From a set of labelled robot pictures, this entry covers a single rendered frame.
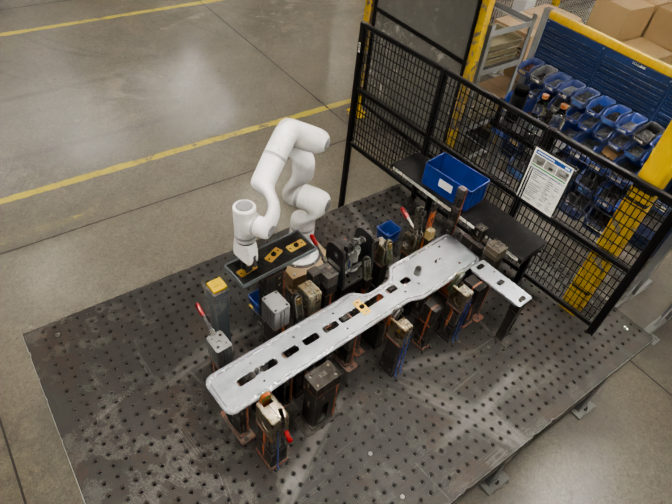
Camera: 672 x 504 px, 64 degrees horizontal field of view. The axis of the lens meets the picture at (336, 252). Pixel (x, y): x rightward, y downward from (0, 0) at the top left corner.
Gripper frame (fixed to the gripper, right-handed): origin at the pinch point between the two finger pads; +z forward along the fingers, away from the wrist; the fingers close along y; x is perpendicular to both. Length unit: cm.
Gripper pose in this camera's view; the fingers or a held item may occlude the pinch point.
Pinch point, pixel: (246, 265)
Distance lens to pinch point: 216.6
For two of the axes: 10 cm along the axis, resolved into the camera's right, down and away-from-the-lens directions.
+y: 7.2, 5.4, -4.4
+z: -0.9, 7.0, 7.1
